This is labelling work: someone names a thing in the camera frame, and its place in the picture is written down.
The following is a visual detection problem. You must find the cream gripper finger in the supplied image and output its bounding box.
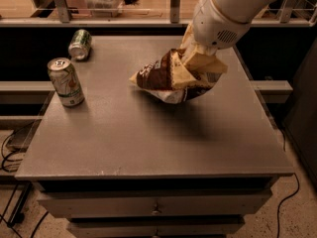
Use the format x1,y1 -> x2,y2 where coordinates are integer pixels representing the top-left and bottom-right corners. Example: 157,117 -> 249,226
182,53 -> 228,73
170,51 -> 213,90

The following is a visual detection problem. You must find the brown sea salt chip bag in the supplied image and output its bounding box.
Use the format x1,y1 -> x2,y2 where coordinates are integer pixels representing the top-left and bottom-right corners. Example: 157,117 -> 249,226
130,49 -> 223,104

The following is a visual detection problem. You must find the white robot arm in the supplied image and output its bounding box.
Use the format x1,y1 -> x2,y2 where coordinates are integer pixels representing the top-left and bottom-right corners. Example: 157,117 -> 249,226
171,0 -> 276,90

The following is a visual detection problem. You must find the green soda can lying down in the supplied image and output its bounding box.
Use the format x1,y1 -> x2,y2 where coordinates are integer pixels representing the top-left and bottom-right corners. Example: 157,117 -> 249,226
68,29 -> 92,60

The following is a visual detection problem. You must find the white green upright soda can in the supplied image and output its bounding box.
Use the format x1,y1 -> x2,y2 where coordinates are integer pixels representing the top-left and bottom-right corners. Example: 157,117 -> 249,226
48,58 -> 84,107

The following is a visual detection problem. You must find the grey drawer cabinet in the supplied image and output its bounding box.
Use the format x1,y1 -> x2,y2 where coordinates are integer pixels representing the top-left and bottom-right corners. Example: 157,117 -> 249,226
14,34 -> 295,238

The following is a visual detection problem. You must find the upper drawer with knob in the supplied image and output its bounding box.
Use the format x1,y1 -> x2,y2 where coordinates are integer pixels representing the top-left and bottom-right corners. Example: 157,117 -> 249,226
38,189 -> 271,218

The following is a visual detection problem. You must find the drawer with knob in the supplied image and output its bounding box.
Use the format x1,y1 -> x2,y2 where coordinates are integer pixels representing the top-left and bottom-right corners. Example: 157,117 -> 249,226
67,216 -> 245,238
38,189 -> 271,218

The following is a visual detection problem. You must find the lower drawer with knob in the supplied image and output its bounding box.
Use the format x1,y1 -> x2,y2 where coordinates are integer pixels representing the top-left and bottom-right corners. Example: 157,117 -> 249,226
67,216 -> 245,238

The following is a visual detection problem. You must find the black floor cable right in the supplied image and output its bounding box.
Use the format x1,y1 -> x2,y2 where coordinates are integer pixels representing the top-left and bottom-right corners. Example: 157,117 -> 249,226
275,129 -> 301,238

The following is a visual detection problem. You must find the metal shelf rail frame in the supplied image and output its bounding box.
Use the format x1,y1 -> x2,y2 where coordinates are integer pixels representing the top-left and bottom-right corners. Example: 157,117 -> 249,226
0,0 -> 317,27

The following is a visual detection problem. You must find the black floor cables left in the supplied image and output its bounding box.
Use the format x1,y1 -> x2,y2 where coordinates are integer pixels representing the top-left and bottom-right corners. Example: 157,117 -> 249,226
0,122 -> 51,238

